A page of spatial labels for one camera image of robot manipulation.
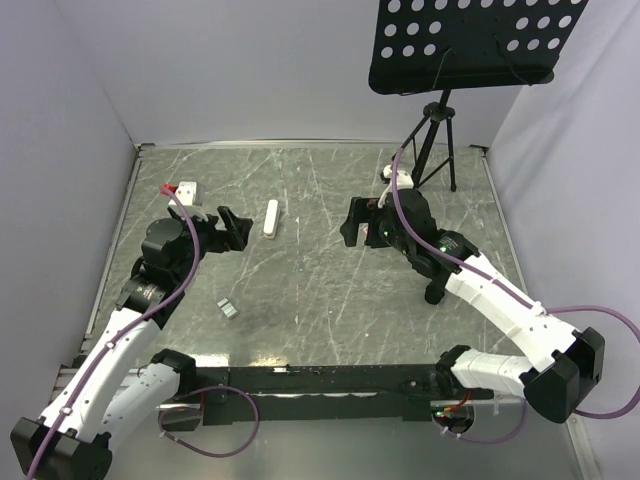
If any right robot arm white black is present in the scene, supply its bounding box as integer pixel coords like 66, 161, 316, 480
340, 189, 605, 423

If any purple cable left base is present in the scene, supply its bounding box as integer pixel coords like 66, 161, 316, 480
157, 385, 260, 457

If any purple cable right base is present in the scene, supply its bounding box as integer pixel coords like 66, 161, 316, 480
433, 394, 529, 445

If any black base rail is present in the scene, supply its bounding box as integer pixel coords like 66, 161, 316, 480
137, 363, 506, 427

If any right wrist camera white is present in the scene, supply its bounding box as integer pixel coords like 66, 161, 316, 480
377, 164, 414, 208

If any grey staple strips pile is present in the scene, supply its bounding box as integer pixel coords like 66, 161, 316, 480
217, 298, 238, 319

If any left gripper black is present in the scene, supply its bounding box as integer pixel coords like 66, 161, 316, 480
171, 205, 252, 282

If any white stapler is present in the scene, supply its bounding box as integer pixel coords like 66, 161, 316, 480
263, 199, 280, 239

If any purple cable base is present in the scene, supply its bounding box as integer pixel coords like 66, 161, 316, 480
433, 394, 529, 445
157, 385, 260, 457

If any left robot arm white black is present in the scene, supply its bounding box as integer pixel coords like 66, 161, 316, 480
10, 204, 253, 479

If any black music stand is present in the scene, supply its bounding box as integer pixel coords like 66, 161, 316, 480
368, 1, 587, 187

